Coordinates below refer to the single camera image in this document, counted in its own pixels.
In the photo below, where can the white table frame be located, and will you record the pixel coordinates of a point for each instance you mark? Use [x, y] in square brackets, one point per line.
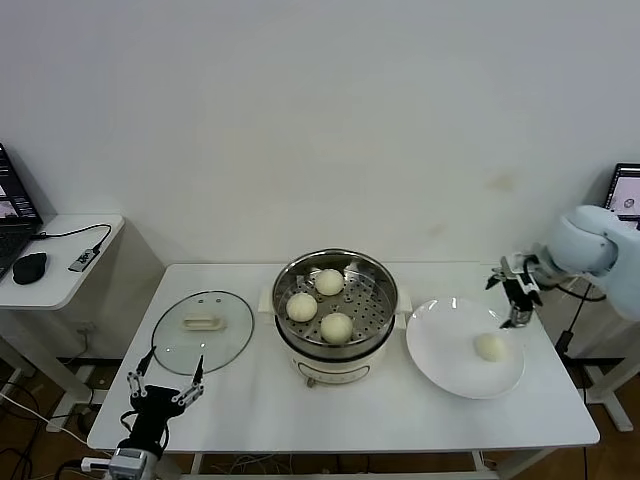
[196, 462]

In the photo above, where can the white steamed baozi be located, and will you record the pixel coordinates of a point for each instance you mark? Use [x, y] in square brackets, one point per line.
[336, 327]
[329, 281]
[491, 347]
[301, 306]

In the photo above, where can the grey usb hub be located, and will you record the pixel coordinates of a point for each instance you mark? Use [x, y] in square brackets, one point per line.
[84, 260]

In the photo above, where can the black computer mouse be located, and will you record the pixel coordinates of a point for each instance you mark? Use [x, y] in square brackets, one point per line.
[29, 266]

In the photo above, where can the stainless steel steamer basket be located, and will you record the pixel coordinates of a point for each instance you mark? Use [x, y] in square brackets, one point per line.
[370, 305]

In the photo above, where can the white side desk with mouse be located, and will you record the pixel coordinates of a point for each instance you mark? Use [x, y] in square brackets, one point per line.
[65, 290]

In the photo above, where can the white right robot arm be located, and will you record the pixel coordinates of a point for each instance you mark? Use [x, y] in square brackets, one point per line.
[585, 240]

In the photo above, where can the white side desk with label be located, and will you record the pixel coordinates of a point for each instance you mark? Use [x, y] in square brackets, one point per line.
[612, 402]

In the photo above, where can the white round plate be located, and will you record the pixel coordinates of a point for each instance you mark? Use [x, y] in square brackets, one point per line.
[440, 350]

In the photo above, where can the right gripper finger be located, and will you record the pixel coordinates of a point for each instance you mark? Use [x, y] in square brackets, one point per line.
[496, 277]
[520, 316]

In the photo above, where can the white wall socket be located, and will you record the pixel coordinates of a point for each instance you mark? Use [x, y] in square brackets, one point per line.
[85, 328]

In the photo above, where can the grey laptop with bright screen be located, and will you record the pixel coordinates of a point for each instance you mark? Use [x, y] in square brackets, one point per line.
[625, 192]

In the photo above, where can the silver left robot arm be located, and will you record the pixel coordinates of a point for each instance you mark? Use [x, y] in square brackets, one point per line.
[130, 462]

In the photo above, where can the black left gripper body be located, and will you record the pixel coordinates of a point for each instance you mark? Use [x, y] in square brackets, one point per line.
[155, 405]

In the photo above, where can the black laptop with dark screen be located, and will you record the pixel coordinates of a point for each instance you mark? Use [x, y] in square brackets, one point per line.
[15, 200]

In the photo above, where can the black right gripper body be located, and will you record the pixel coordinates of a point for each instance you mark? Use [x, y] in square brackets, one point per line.
[522, 285]

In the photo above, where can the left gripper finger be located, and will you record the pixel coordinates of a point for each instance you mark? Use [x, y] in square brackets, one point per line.
[145, 367]
[199, 380]

